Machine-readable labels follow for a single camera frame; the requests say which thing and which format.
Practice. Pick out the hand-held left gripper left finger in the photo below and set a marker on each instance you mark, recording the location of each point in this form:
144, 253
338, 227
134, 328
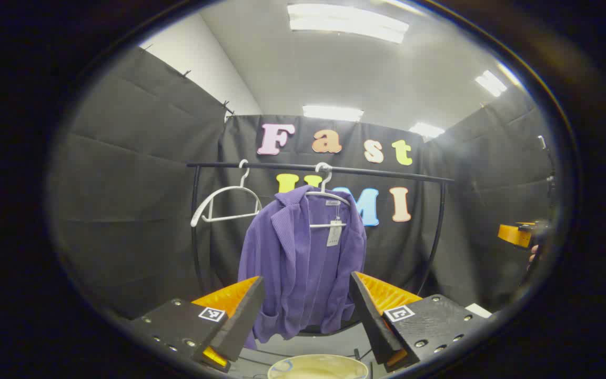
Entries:
242, 321

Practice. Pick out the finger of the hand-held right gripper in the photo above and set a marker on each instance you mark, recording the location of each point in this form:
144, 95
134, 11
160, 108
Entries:
513, 236

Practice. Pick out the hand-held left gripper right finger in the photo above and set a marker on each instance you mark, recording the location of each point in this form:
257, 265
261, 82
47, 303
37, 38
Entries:
369, 316

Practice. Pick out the beige round laundry hamper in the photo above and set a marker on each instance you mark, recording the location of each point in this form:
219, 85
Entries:
317, 368

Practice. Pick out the purple knit cardigan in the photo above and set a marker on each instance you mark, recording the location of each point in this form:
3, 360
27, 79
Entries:
292, 263

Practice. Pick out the white plastic clothes hanger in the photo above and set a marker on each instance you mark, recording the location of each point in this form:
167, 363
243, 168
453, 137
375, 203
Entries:
229, 216
329, 195

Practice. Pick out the black metal clothes rack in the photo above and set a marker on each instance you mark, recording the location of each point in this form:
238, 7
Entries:
387, 174

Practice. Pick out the black backdrop cloth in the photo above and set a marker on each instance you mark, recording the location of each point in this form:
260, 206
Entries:
134, 210

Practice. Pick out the large ceiling light panel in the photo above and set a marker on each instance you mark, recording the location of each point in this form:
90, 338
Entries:
347, 22

